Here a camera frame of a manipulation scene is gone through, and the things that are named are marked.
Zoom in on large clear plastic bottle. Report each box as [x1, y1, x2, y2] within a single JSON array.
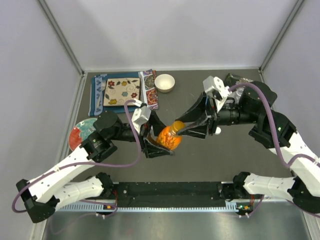
[[230, 87, 244, 101]]

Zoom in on silver fork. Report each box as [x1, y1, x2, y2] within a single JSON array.
[[95, 80, 106, 108]]

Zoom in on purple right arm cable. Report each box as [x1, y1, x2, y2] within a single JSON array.
[[228, 82, 320, 171]]

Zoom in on cream floral square plate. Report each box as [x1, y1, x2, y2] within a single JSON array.
[[103, 77, 141, 107]]

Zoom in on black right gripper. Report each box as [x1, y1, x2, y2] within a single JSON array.
[[175, 93, 258, 140]]

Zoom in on dark floral square plate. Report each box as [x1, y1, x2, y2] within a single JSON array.
[[224, 73, 253, 87]]

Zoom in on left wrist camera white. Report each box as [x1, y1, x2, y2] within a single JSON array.
[[131, 99, 151, 134]]

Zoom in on red teal round plate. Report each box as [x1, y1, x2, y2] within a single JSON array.
[[68, 118, 97, 152]]

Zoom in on orange juice bottle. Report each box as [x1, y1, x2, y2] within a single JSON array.
[[156, 120, 185, 151]]

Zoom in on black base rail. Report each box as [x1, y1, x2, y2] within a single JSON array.
[[94, 181, 253, 208]]

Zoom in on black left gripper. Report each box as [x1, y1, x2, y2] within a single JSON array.
[[109, 110, 177, 158]]

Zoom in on cream ceramic bowl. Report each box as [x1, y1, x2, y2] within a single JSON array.
[[154, 74, 176, 93]]

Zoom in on blue patterned placemat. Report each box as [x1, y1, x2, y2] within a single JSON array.
[[88, 69, 159, 117]]

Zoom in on white bottle cap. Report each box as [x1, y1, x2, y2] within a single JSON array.
[[215, 127, 222, 135]]

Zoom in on grey cable duct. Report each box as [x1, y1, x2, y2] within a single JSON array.
[[59, 202, 252, 213]]

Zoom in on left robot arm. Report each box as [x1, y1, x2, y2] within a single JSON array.
[[16, 107, 174, 223]]

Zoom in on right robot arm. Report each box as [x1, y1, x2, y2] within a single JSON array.
[[178, 77, 320, 217]]

